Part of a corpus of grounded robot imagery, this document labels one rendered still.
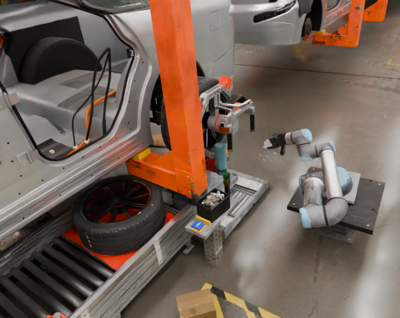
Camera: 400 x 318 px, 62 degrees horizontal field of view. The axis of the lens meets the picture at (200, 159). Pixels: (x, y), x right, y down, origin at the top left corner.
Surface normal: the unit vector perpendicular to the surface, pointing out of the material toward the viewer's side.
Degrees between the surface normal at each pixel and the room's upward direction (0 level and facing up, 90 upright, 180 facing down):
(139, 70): 90
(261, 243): 0
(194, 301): 0
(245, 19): 86
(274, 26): 89
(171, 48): 90
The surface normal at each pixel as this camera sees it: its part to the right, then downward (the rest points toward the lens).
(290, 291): -0.09, -0.84
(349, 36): -0.58, 0.48
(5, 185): 0.81, 0.27
